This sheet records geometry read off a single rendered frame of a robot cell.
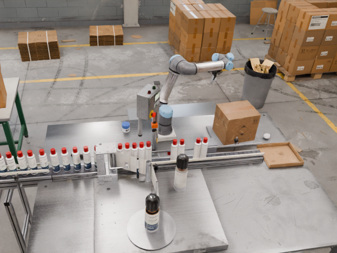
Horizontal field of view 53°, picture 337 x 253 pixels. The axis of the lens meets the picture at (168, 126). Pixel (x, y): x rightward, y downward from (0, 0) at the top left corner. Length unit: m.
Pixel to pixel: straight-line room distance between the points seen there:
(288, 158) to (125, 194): 1.39
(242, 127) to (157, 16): 5.33
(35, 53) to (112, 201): 4.29
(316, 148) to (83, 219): 3.21
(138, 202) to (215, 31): 3.98
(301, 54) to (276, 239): 3.97
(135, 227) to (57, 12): 6.04
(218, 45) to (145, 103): 3.77
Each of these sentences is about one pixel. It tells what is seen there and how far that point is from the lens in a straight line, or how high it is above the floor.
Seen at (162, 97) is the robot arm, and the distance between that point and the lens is 2.87.
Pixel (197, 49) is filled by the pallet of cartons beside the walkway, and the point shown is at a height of 0.37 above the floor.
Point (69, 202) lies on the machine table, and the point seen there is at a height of 0.83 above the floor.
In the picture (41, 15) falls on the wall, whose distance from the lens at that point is 7.70.
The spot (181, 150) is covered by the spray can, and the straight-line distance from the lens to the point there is 2.54.
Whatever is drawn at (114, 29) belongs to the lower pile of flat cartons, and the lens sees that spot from 6.91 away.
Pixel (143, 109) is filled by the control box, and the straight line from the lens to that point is 2.30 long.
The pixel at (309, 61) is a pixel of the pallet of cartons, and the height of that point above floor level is 0.37.
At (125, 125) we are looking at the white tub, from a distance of 2.94.
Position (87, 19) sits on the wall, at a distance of 7.69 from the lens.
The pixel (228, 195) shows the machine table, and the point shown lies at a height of 0.83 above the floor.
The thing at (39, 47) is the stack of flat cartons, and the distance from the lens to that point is 6.21.
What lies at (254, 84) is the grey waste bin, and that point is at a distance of 4.83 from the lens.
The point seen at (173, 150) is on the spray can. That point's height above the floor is 1.00.
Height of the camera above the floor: 2.65
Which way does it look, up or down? 37 degrees down
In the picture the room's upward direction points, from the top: 4 degrees clockwise
